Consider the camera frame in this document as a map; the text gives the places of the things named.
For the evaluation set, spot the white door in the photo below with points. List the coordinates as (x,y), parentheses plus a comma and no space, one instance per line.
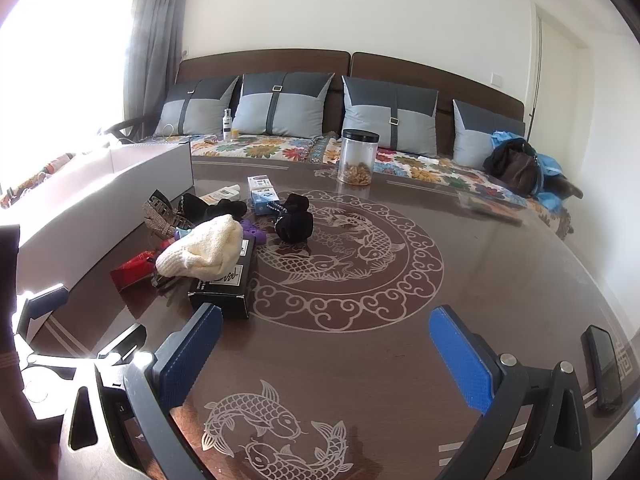
(560,70)

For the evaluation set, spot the black fuzzy cloth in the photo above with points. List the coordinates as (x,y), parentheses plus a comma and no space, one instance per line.
(220,208)
(295,227)

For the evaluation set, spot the floral seat cushion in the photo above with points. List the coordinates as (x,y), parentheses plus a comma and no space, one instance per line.
(45,175)

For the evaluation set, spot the red packet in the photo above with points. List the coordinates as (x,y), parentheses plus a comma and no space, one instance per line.
(132,270)

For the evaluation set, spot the brown fish-patterned desktop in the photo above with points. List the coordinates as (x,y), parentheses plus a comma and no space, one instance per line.
(375,360)

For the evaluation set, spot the white tube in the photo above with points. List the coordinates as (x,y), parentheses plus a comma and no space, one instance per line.
(225,194)

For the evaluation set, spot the white storage box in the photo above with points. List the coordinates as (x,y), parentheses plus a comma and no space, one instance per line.
(100,200)

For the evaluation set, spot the blue cardboard box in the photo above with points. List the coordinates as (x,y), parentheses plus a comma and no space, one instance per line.
(262,201)

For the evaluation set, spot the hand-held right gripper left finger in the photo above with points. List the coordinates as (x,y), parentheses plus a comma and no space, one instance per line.
(192,355)

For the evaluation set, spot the brown black bag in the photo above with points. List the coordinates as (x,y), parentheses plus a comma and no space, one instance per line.
(520,170)

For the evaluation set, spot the brown and blue bag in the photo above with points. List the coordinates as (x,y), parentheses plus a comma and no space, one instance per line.
(550,165)

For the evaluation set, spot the rhinestone hair clip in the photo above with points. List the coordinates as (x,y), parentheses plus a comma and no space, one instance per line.
(160,215)

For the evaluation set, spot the black wooden chair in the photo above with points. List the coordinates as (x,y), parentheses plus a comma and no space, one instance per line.
(125,124)

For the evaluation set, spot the black smartphone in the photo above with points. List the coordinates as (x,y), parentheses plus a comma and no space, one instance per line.
(602,370)

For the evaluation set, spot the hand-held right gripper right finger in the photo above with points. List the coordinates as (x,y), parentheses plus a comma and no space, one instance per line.
(460,360)

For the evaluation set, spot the clear jar with black lid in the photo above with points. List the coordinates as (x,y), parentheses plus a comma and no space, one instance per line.
(357,160)

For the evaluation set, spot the black cardboard box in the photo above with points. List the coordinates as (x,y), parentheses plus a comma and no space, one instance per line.
(220,300)

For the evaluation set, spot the brown wooden sofa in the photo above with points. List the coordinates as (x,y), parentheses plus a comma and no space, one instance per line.
(280,62)

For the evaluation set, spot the white pump bottle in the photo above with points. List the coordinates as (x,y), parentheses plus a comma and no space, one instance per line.
(228,125)

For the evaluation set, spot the cream knitted hat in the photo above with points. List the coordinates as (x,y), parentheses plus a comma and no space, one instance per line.
(200,250)

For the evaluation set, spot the purple butterfly toy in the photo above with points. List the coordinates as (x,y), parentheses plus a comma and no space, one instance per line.
(250,232)

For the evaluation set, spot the small white blue box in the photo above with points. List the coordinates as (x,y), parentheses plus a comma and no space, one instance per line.
(260,182)

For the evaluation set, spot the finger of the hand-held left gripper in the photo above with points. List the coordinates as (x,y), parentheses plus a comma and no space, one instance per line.
(45,302)
(122,340)

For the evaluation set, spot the clear plastic sheet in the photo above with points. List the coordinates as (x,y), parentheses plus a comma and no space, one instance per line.
(490,207)

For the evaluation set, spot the floral blanket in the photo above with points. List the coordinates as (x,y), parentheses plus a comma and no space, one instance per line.
(280,150)

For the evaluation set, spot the grey curtain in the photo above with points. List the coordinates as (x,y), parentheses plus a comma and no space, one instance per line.
(155,35)

